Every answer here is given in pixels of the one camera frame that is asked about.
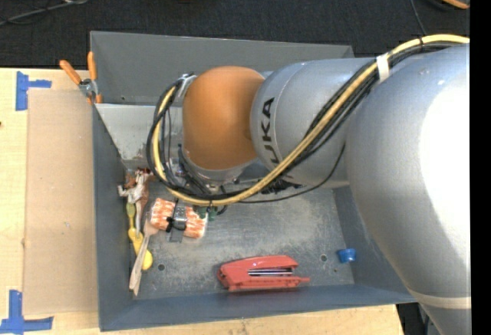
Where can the yellow plastic spoon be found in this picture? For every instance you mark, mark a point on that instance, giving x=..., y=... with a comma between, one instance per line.
x=134, y=237

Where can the pale wooden spoon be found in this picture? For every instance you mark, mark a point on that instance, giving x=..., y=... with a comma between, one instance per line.
x=139, y=260

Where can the orange and white packet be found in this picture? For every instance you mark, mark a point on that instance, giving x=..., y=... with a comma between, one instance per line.
x=161, y=212

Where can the brown and white toy animal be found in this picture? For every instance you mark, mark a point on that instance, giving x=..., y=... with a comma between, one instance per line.
x=135, y=184

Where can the brown cardboard board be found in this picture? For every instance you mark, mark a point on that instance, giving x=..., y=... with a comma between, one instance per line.
x=57, y=191

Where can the grey metal bin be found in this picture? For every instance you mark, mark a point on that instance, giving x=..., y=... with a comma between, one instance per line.
x=268, y=234

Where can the red stapler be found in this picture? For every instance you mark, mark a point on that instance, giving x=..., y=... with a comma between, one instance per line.
x=261, y=274

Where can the small blue cap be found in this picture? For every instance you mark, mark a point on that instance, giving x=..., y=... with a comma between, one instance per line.
x=346, y=255

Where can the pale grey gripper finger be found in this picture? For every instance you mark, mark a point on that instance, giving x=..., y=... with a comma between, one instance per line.
x=178, y=215

